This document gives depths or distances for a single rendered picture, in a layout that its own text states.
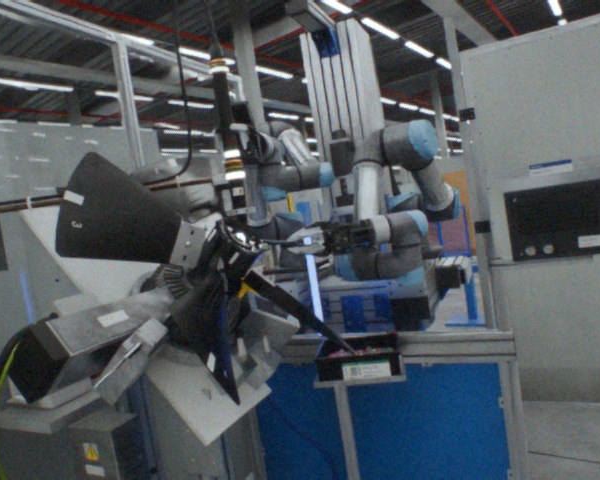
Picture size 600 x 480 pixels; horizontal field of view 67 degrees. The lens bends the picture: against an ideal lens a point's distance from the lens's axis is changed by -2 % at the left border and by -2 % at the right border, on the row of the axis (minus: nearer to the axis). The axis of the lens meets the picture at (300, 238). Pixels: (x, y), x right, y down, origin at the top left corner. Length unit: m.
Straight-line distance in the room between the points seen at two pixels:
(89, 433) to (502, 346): 1.05
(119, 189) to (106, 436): 0.56
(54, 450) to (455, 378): 1.19
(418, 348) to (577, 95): 1.78
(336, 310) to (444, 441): 0.67
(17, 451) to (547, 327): 2.45
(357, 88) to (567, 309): 1.63
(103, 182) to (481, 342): 1.01
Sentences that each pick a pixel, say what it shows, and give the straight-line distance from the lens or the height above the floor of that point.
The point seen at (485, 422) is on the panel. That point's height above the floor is 0.60.
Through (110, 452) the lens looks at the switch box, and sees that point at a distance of 1.20.
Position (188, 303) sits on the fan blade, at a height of 1.14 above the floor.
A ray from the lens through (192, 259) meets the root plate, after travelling 1.01.
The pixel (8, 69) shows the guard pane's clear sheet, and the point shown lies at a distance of 1.70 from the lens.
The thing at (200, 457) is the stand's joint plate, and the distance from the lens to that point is 1.15.
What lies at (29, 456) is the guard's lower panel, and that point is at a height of 0.69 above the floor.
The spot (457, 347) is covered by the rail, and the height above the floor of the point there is 0.82.
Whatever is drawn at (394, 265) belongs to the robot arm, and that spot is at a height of 1.08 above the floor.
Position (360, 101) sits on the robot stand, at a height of 1.68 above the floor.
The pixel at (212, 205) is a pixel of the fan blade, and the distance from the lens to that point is 1.13.
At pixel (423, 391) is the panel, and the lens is 1.45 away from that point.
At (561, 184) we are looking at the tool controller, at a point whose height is 1.23.
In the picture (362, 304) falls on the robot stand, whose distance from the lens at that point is 1.85.
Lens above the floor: 1.25
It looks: 3 degrees down
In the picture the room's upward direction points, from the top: 9 degrees counter-clockwise
